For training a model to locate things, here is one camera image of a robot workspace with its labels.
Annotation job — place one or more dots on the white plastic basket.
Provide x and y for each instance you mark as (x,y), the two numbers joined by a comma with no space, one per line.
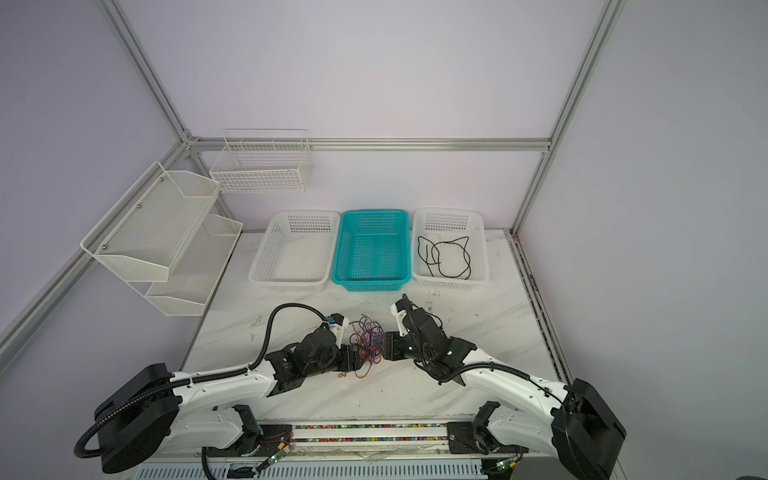
(296,251)
(449,248)

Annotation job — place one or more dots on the upper white mesh shelf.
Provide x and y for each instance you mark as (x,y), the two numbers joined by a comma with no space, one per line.
(145,235)

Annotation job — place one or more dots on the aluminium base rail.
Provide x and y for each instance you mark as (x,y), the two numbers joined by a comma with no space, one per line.
(454,437)

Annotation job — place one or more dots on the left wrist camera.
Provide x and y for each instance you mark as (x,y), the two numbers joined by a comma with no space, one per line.
(337,324)

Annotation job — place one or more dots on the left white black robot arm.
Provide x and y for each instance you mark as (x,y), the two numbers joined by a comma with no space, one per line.
(156,406)

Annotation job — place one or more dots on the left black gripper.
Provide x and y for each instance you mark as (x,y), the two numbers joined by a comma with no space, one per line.
(350,355)

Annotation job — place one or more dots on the left white plastic basket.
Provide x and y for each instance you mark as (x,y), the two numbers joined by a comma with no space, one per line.
(296,251)

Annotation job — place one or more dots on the right white plastic basket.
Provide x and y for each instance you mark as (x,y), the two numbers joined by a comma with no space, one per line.
(449,248)

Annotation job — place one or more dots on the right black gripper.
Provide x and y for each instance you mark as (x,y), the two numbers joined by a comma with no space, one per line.
(390,341)

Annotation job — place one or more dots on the white wire wall basket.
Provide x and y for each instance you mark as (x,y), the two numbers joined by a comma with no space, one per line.
(263,161)

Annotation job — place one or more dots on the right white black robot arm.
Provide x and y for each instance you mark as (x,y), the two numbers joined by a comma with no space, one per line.
(528,396)

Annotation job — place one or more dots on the teal plastic basket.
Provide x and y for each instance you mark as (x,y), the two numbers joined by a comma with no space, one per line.
(372,252)

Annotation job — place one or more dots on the aluminium frame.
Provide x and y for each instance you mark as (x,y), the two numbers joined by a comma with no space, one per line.
(19,335)

